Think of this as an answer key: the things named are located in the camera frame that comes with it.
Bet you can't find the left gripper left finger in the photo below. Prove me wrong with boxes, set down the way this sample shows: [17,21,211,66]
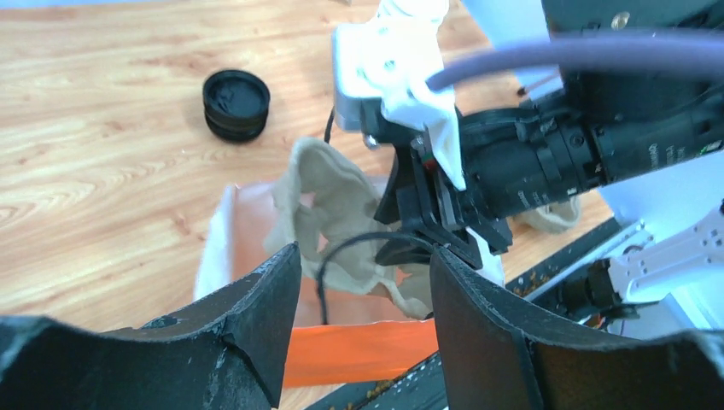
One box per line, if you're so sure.
[1,243,301,409]

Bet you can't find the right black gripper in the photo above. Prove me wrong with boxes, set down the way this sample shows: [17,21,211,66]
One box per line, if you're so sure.
[373,108,600,268]

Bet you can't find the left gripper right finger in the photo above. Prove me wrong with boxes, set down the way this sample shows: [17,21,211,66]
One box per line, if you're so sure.
[429,248,723,409]

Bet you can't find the orange paper takeout bag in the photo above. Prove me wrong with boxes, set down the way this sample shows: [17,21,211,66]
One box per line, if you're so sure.
[192,107,507,390]

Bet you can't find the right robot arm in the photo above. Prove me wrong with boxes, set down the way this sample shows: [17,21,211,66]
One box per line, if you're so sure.
[368,68,723,268]

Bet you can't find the brown pulp cup carrier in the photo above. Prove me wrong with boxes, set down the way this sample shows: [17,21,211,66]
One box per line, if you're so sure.
[513,196,582,234]

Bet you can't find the stack of black lids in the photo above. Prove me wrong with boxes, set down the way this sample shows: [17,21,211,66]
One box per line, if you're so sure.
[201,69,271,144]

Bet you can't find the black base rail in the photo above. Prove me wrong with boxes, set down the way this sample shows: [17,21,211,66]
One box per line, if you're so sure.
[311,219,647,409]

